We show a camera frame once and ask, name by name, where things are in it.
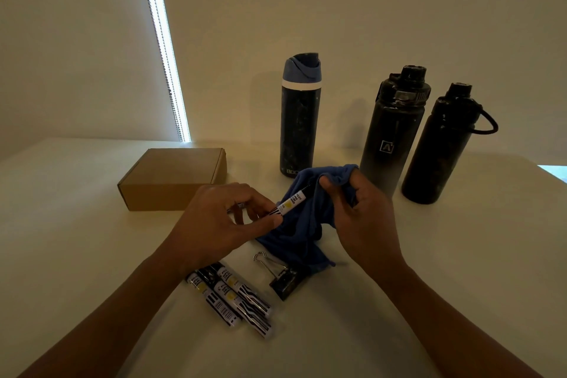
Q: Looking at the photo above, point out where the brown paper box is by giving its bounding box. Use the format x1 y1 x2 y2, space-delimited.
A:
116 148 228 212

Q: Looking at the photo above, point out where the black bottle with loop handle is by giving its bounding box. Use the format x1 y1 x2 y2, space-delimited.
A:
401 82 500 205

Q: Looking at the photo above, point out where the person's right hand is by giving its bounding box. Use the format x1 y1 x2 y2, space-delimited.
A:
318 168 408 279

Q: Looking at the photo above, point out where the person's right forearm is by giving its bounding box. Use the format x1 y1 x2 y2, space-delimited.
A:
374 260 543 378

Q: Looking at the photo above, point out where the black binder clip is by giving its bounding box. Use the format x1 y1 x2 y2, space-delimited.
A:
253 251 311 302

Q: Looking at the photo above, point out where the blue cloth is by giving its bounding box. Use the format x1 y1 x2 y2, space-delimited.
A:
256 164 359 275

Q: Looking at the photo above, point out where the barcode label black marker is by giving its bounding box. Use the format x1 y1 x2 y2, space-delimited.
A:
185 272 242 328

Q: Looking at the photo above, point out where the beaded blind chain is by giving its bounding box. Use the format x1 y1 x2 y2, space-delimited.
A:
138 0 187 142

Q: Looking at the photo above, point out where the person's left hand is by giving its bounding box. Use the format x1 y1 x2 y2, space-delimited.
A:
164 183 284 275

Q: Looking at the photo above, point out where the black grey gradient bottle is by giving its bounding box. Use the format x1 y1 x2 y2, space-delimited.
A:
359 64 432 199

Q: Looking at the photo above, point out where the navy bottle with blue lid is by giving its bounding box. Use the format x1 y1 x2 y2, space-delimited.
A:
279 52 322 178

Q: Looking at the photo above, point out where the person's left forearm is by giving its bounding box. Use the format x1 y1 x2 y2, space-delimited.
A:
17 249 189 378

